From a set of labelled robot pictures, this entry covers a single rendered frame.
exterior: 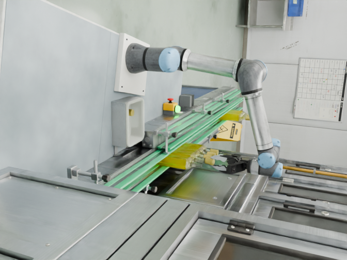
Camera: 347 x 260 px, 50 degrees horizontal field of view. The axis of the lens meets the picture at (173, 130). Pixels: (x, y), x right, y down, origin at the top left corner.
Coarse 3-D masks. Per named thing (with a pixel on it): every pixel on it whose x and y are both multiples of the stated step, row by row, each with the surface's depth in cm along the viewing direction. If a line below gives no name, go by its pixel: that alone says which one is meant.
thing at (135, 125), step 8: (128, 104) 177; (136, 104) 192; (144, 104) 192; (128, 112) 177; (136, 112) 193; (144, 112) 193; (128, 120) 178; (136, 120) 194; (144, 120) 194; (128, 128) 179; (136, 128) 195; (144, 128) 195; (128, 136) 180; (136, 136) 196; (128, 144) 181
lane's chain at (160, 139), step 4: (208, 104) 282; (200, 108) 265; (216, 108) 304; (172, 124) 220; (164, 128) 210; (184, 128) 240; (156, 136) 201; (160, 136) 206; (156, 140) 202; (160, 140) 206; (164, 140) 212; (156, 144) 202
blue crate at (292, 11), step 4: (292, 0) 644; (296, 0) 642; (300, 0) 639; (288, 4) 649; (292, 4) 646; (296, 4) 644; (300, 4) 640; (288, 8) 651; (292, 8) 648; (296, 8) 645; (300, 8) 643; (288, 12) 652; (292, 12) 650; (296, 12) 647; (300, 12) 645; (288, 16) 654; (292, 16) 653; (296, 16) 650; (300, 16) 646
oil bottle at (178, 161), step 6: (168, 156) 197; (174, 156) 197; (180, 156) 198; (186, 156) 198; (162, 162) 199; (168, 162) 197; (174, 162) 196; (180, 162) 195; (186, 162) 193; (180, 168) 196; (186, 168) 194
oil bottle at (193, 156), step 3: (177, 150) 206; (171, 153) 202; (174, 153) 202; (177, 153) 201; (180, 153) 201; (183, 153) 201; (186, 153) 201; (189, 153) 201; (192, 153) 201; (189, 156) 198; (192, 156) 198; (195, 156) 199; (195, 159) 199
